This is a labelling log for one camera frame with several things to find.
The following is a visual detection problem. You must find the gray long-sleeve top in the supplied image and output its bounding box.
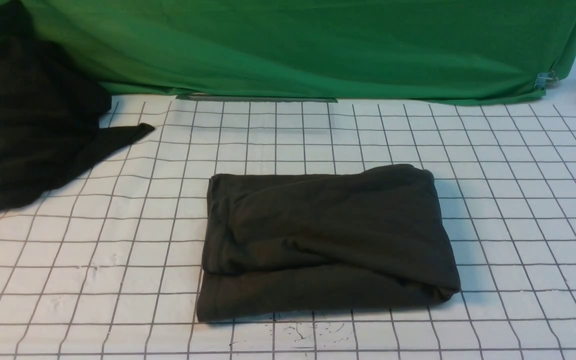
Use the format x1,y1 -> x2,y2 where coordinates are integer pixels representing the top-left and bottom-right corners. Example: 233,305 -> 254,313
196,164 -> 462,322

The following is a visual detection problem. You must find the green backdrop cloth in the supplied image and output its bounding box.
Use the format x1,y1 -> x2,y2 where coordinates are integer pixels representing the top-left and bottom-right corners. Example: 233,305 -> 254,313
23,0 -> 576,106

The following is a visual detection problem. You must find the metal binder clip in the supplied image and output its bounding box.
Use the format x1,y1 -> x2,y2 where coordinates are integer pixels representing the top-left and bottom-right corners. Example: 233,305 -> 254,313
534,71 -> 559,91

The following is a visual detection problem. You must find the white grid table mat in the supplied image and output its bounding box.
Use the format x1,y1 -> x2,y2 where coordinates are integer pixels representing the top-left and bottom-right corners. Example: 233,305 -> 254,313
0,88 -> 576,360

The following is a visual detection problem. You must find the black garment pile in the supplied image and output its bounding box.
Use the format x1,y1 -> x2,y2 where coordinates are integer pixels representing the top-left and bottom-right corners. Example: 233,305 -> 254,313
0,0 -> 154,212

